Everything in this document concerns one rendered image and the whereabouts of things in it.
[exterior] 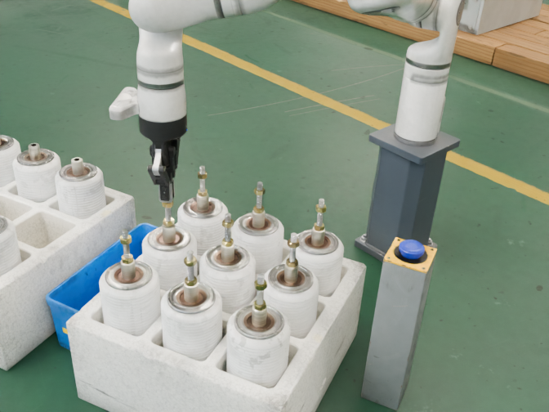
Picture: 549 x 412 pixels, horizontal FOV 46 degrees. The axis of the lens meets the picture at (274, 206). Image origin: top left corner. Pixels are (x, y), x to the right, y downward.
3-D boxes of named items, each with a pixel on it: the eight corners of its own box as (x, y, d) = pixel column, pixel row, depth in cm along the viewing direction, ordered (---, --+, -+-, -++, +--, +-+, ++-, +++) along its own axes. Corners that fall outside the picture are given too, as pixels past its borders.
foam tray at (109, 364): (191, 277, 147) (189, 209, 137) (356, 334, 133) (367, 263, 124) (77, 398, 116) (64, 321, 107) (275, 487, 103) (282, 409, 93)
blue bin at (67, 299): (145, 264, 150) (142, 221, 143) (185, 279, 146) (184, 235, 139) (50, 345, 127) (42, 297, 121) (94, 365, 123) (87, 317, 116)
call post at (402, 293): (372, 371, 125) (395, 238, 108) (408, 384, 122) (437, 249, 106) (359, 397, 119) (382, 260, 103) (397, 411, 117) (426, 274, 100)
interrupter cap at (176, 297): (224, 305, 102) (224, 301, 101) (180, 322, 98) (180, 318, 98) (201, 279, 107) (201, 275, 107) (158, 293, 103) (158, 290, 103)
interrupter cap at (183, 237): (167, 223, 120) (167, 221, 120) (199, 238, 117) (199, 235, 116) (138, 243, 115) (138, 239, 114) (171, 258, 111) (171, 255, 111)
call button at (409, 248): (401, 246, 107) (403, 235, 106) (426, 253, 105) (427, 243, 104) (395, 259, 104) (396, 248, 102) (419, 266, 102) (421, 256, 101)
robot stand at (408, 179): (390, 224, 169) (408, 117, 153) (437, 249, 160) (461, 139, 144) (353, 244, 160) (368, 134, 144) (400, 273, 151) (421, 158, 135)
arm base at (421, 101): (410, 124, 150) (423, 51, 141) (444, 138, 144) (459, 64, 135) (385, 135, 144) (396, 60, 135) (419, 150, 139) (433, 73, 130)
